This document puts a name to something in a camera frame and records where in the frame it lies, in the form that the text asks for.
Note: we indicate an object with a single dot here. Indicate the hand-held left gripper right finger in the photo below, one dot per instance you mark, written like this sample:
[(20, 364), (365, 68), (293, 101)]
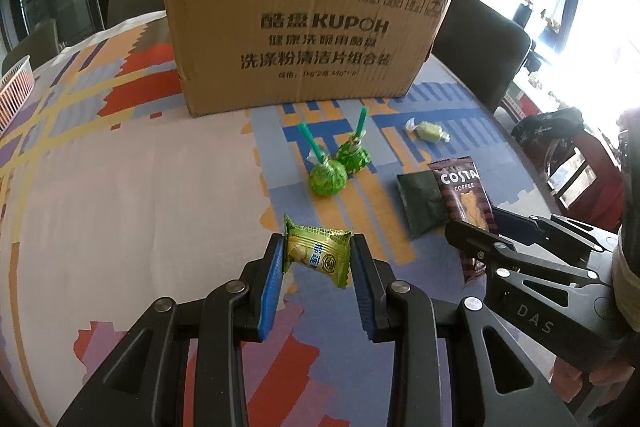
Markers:
[(365, 292)]

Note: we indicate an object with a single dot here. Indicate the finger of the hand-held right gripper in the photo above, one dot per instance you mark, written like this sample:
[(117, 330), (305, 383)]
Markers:
[(500, 247), (520, 224)]

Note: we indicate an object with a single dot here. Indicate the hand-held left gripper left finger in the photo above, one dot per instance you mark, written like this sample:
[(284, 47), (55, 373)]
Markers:
[(272, 287)]

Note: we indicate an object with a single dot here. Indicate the yellow green snack packet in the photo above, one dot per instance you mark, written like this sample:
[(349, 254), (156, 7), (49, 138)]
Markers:
[(320, 252)]

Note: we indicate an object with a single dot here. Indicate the brown biscuit packet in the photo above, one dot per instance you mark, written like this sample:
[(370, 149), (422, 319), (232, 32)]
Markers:
[(462, 197)]

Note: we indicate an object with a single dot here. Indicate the brown cardboard box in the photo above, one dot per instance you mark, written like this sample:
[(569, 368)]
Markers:
[(300, 7)]

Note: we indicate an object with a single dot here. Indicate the wooden chair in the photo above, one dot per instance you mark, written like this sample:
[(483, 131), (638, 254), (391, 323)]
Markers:
[(575, 177)]

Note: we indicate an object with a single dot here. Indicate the dark green packet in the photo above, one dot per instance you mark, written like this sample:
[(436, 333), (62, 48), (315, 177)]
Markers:
[(420, 207)]

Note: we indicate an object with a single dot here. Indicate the red cloth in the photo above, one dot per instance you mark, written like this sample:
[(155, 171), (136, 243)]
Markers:
[(607, 202)]

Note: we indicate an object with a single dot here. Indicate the dark bag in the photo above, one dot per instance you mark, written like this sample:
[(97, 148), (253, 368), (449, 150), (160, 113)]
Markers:
[(545, 129)]

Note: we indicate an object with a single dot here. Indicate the green wrapped lollipop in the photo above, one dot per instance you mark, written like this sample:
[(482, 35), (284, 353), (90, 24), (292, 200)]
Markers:
[(354, 154), (327, 177)]

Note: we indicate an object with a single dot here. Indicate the pale green wrapped candy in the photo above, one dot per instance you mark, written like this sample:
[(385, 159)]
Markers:
[(430, 130)]

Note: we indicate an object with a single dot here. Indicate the dark dining chair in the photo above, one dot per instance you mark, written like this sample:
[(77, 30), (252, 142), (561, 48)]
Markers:
[(30, 47), (480, 42), (135, 2)]

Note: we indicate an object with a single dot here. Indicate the white plastic basket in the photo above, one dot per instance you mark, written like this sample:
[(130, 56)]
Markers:
[(15, 97)]

